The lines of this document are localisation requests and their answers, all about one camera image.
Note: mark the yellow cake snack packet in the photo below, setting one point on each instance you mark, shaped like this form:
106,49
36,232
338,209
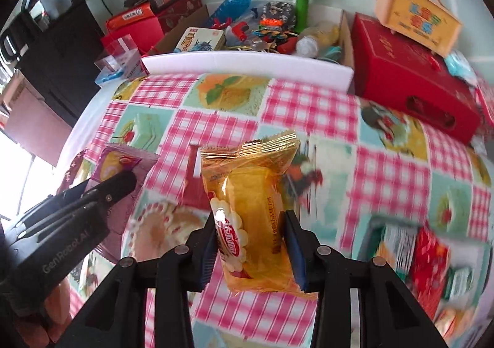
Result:
248,200

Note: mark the orange red flat box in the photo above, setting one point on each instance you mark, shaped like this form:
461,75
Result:
134,14

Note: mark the person's left hand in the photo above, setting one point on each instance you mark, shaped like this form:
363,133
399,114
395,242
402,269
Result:
40,332

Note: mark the large red gift box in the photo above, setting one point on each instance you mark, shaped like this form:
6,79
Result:
399,73

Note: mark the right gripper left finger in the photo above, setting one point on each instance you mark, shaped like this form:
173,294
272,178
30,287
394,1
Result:
115,314

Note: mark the green orange cracker packet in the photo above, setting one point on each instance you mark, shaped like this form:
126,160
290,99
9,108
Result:
396,246

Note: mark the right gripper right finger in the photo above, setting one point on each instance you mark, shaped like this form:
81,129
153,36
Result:
389,314

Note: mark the blue liquid bottle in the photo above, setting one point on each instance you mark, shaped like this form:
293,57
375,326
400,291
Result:
228,10

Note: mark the orange handled gift box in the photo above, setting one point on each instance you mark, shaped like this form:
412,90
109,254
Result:
427,22

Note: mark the green white biscuit packet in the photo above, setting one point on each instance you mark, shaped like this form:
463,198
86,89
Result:
458,282

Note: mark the clear plastic box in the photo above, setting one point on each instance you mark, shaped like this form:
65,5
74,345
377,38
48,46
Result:
121,60

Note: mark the black cabinet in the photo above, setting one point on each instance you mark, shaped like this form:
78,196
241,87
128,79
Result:
54,44

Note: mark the dark red wrapped block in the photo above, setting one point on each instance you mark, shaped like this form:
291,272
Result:
193,194

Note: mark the orange yellow snack packet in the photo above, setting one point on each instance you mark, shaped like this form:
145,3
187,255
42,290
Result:
452,323

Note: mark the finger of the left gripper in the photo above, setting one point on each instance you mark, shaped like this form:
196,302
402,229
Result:
96,193

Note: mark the teal shallow box tray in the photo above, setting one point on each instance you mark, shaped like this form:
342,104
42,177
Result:
463,252

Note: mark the pink checkered tablecloth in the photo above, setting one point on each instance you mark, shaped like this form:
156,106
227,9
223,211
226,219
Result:
365,179

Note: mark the red patterned snack bag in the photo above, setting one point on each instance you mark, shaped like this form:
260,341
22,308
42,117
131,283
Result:
427,275

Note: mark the open cardboard junk box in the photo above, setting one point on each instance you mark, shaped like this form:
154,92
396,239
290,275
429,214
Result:
254,28

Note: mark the dark red carton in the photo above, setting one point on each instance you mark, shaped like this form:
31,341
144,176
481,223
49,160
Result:
146,33

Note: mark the blue wet wipes pack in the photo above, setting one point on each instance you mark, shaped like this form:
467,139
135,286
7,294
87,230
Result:
458,66

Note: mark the pink cake roll packet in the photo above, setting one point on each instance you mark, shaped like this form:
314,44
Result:
116,158

